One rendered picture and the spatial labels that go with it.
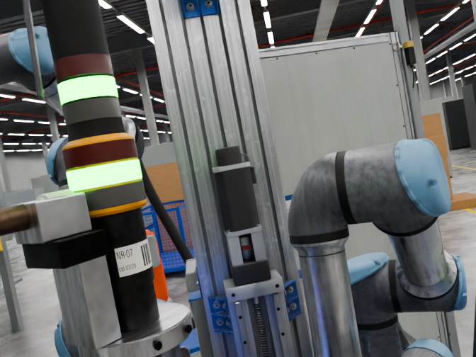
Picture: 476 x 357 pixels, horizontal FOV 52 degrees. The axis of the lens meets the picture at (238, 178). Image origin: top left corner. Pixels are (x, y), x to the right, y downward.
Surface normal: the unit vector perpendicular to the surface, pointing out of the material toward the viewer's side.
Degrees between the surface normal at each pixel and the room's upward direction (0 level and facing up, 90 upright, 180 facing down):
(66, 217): 90
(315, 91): 91
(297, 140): 89
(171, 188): 90
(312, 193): 78
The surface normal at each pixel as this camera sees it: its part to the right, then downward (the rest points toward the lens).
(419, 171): -0.38, -0.15
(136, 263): 0.62, -0.07
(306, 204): -0.67, 0.03
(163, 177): -0.10, 0.07
